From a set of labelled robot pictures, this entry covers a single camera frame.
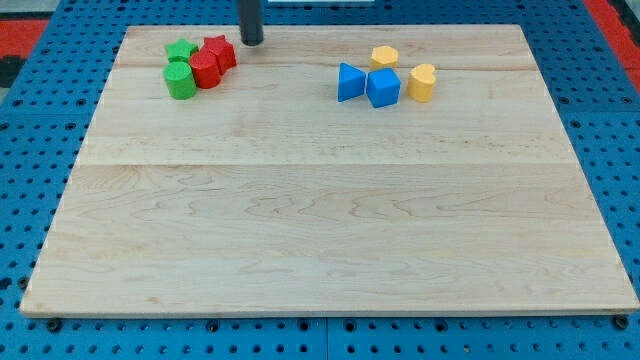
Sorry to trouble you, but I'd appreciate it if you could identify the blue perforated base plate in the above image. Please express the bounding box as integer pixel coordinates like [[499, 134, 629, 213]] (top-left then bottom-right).
[[1, 0, 639, 359]]

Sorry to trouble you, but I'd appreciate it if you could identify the light wooden board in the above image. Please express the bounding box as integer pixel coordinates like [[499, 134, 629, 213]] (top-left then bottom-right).
[[20, 25, 639, 318]]

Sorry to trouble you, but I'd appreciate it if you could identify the yellow hexagon block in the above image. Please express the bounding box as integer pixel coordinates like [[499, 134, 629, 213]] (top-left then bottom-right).
[[370, 45, 399, 71]]

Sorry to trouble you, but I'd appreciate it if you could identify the red star block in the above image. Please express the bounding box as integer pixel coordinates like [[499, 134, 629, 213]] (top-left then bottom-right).
[[204, 35, 237, 75]]

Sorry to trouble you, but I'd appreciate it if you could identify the blue cube block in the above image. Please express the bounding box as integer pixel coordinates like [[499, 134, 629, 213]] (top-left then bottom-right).
[[366, 68, 401, 108]]

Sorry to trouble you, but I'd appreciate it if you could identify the green star block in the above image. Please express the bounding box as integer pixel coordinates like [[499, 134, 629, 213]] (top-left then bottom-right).
[[164, 38, 199, 63]]

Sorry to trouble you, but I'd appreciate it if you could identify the red cylinder block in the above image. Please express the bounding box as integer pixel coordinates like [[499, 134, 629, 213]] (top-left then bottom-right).
[[189, 50, 221, 89]]

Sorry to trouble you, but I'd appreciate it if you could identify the green cylinder block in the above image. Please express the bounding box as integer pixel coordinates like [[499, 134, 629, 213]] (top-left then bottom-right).
[[163, 61, 197, 100]]

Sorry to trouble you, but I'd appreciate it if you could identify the blue triangle block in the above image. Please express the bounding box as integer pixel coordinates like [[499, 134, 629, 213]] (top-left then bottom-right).
[[337, 63, 366, 102]]

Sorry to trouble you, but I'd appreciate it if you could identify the yellow heart block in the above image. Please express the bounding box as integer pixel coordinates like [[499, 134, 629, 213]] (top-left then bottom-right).
[[407, 63, 436, 103]]

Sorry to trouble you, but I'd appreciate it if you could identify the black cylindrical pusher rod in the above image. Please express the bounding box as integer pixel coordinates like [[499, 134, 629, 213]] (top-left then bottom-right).
[[237, 0, 264, 46]]

